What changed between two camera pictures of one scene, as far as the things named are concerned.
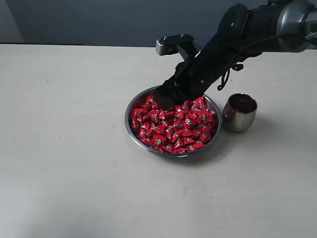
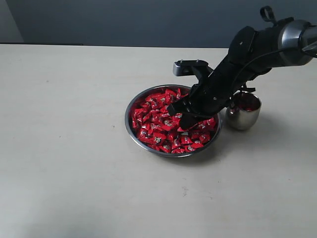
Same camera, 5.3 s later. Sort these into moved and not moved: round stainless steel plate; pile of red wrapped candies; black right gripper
Moved: black right gripper
Not moved: round stainless steel plate; pile of red wrapped candies
